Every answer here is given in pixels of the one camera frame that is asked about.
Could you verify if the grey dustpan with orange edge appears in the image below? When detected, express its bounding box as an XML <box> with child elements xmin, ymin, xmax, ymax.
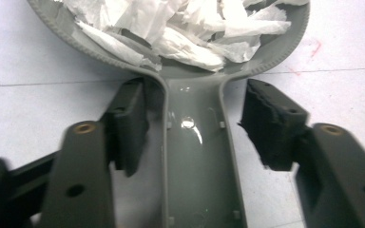
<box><xmin>27</xmin><ymin>0</ymin><xmax>312</xmax><ymax>228</ymax></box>

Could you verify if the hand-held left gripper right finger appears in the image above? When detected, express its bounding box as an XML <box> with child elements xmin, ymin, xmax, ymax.
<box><xmin>239</xmin><ymin>79</ymin><xmax>365</xmax><ymax>228</ymax></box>

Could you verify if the pile of white paper scraps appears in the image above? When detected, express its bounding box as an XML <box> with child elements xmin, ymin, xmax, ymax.
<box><xmin>55</xmin><ymin>0</ymin><xmax>310</xmax><ymax>72</ymax></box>

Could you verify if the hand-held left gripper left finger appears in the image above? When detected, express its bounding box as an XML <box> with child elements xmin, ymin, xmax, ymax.
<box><xmin>39</xmin><ymin>77</ymin><xmax>166</xmax><ymax>228</ymax></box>

